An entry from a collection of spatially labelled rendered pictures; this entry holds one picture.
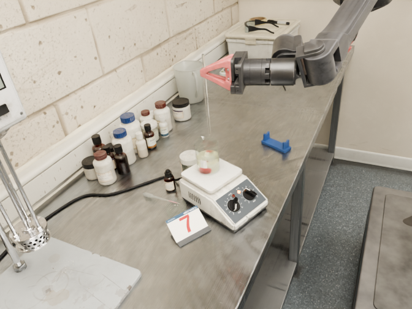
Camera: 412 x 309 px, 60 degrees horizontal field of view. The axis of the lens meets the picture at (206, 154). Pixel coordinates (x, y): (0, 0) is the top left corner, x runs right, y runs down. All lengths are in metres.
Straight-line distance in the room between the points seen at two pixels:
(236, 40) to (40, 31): 1.08
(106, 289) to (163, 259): 0.13
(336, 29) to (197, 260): 0.57
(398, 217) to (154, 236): 1.00
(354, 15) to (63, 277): 0.84
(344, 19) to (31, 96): 0.81
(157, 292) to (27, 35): 0.73
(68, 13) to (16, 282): 0.74
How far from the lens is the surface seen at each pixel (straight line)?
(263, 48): 1.88
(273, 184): 1.02
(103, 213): 1.01
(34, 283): 0.90
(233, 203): 0.87
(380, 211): 1.59
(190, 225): 0.88
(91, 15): 1.26
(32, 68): 1.10
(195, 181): 0.90
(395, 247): 1.45
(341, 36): 0.79
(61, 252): 0.93
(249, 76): 0.76
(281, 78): 0.76
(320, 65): 0.74
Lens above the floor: 1.38
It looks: 33 degrees down
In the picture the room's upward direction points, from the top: 6 degrees counter-clockwise
